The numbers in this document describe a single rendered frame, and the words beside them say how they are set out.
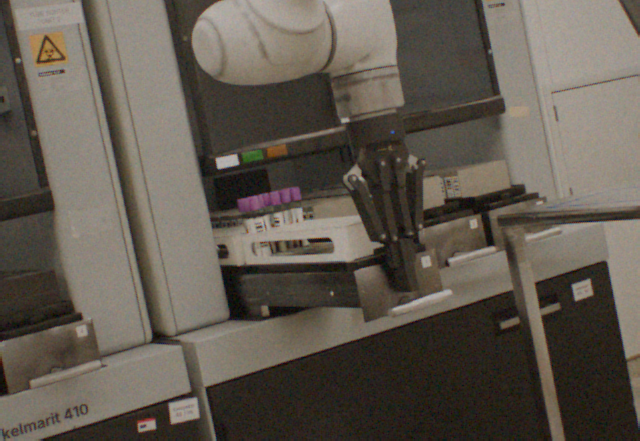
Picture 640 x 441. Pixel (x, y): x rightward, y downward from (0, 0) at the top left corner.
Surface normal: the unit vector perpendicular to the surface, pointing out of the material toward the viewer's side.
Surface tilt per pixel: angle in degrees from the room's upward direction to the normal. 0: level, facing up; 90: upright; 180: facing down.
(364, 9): 87
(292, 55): 139
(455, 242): 90
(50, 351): 90
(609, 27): 90
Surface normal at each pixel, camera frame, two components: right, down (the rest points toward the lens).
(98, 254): 0.52, -0.06
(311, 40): 0.66, 0.62
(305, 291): -0.83, 0.20
